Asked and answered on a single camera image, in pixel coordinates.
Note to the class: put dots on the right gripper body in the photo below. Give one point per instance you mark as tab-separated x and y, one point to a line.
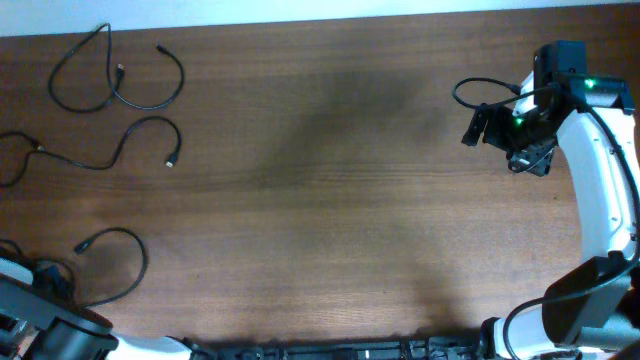
524	142

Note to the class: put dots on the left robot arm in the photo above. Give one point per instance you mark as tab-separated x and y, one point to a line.
36	325

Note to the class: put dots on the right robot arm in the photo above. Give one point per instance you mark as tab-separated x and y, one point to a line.
594	309

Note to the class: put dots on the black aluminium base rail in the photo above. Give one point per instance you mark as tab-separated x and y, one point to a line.
325	350

